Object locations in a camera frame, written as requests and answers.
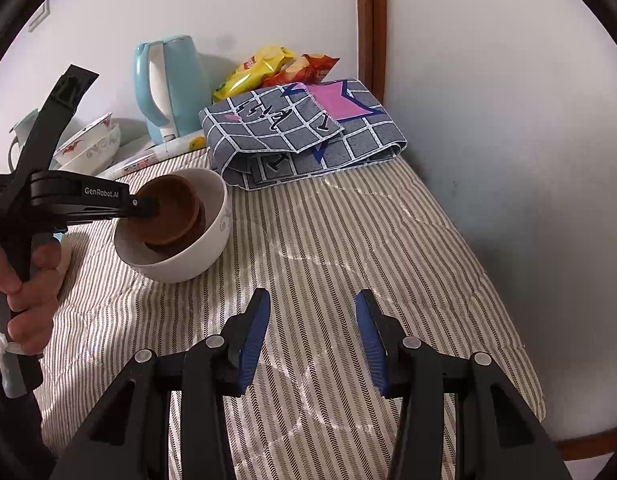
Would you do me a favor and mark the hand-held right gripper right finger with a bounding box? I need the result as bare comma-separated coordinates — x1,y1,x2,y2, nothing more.
355,289,574,480

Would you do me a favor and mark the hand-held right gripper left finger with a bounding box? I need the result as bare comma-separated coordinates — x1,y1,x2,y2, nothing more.
51,287,272,480

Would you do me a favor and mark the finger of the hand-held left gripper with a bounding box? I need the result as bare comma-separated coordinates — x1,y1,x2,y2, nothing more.
31,170,162,223
13,64,100,177

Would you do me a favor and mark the small brown bowl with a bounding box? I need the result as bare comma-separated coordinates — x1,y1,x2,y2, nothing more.
144,200,209,262
126,174,202,247

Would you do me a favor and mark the white patterned bowl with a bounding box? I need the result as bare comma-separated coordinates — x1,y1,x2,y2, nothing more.
113,167,234,283

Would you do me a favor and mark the person's left hand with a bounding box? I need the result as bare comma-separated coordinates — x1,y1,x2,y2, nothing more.
0,240,64,358

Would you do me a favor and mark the light blue thermos jug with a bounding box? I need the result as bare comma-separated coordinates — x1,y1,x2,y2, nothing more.
7,109,42,173

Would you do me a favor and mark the large white ceramic bowl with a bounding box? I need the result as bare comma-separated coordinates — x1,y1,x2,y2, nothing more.
58,122,122,177

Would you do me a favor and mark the light blue electric kettle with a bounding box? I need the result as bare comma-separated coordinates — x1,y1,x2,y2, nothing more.
133,35,212,146

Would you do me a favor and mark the striped quilted table cover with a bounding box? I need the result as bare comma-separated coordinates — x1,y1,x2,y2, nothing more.
36,152,546,480

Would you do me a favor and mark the grey checked folded cloth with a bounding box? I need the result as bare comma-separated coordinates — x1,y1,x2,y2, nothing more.
198,79,408,191

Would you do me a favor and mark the yellow chips bag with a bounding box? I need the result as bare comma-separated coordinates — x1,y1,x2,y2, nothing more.
212,46,296,103

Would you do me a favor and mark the red chips bag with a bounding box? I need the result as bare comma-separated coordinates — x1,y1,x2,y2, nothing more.
261,52,339,88

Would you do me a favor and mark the white wall light switch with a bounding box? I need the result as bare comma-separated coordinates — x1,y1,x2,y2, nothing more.
28,0,52,31

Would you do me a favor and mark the brown wooden door frame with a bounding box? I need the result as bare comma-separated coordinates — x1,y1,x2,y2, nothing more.
355,0,387,106

